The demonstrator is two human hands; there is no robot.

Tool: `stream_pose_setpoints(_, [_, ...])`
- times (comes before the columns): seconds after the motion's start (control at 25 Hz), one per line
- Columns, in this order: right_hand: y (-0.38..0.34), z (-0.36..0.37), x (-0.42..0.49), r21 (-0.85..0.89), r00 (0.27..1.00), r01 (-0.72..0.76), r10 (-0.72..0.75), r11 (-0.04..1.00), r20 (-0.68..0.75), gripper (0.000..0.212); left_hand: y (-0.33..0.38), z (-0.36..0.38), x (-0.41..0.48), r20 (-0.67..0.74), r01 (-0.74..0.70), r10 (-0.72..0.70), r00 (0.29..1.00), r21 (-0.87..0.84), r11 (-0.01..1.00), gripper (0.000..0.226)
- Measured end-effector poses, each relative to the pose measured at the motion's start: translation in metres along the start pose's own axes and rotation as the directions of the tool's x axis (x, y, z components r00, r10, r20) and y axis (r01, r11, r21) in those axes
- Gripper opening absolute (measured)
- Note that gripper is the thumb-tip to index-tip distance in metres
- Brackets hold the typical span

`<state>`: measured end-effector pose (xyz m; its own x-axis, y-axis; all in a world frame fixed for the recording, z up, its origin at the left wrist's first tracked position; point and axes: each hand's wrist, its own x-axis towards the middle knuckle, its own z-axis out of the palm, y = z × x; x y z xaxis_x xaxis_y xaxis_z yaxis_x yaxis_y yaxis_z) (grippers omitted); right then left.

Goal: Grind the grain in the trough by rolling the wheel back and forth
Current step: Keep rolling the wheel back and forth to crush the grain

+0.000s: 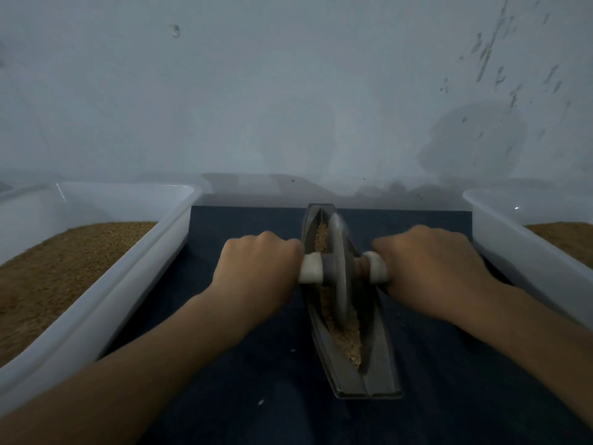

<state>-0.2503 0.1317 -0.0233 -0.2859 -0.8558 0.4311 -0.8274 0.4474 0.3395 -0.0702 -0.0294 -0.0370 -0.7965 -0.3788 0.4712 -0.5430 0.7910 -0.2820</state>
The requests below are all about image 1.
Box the boat-shaped metal grinding trough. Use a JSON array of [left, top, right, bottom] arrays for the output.
[[302, 203, 404, 401]]

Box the person's left forearm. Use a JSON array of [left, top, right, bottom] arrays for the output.
[[0, 290, 251, 445]]

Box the person's right hand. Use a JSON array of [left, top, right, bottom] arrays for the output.
[[372, 225, 497, 325]]

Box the metal grinding wheel with handles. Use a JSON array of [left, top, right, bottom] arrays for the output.
[[298, 212, 389, 330]]

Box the white plastic tray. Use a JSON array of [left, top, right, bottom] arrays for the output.
[[0, 181, 203, 418], [462, 187, 593, 332]]

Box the person's right forearm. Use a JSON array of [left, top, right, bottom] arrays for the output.
[[454, 284, 593, 427]]

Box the dark blue tablecloth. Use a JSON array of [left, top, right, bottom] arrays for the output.
[[102, 205, 593, 445]]

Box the person's left hand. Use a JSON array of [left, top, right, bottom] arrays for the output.
[[209, 231, 306, 325]]

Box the small ground grain portion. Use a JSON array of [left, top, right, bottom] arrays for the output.
[[313, 221, 364, 369]]

